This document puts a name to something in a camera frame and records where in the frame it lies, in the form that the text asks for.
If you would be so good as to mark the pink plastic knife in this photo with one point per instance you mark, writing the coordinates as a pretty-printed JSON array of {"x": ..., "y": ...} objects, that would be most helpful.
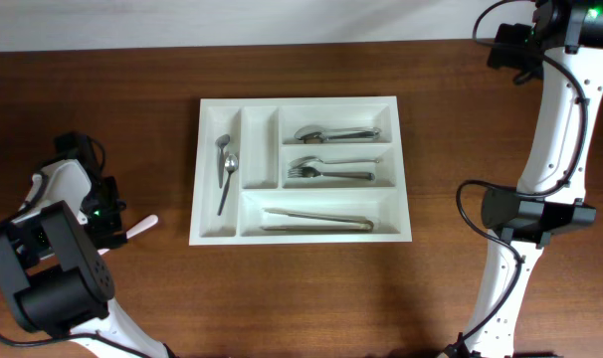
[{"x": 142, "y": 226}]

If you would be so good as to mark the metal tongs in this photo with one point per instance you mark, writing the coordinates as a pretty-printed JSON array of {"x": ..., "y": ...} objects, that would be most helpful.
[{"x": 319, "y": 223}]

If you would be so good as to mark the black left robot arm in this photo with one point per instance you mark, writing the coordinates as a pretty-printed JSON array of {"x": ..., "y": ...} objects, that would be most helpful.
[{"x": 52, "y": 273}]

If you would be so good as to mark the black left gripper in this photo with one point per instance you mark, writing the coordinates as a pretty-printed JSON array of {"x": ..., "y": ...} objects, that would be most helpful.
[{"x": 118, "y": 241}]

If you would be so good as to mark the white plastic cutlery tray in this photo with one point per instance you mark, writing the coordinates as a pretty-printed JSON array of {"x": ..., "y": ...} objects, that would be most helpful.
[{"x": 262, "y": 137}]

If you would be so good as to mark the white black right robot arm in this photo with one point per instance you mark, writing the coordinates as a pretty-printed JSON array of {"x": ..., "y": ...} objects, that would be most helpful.
[{"x": 562, "y": 47}]

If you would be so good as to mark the large metal spoon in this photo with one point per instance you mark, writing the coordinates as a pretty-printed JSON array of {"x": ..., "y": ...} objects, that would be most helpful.
[
  {"x": 331, "y": 131},
  {"x": 319, "y": 138}
]

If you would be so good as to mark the small teaspoon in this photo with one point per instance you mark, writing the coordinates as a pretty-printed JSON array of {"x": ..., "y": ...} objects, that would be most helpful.
[
  {"x": 231, "y": 165},
  {"x": 221, "y": 142}
]

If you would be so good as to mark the dark-handled metal fork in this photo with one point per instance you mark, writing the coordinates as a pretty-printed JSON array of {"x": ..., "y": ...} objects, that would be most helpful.
[{"x": 310, "y": 172}]

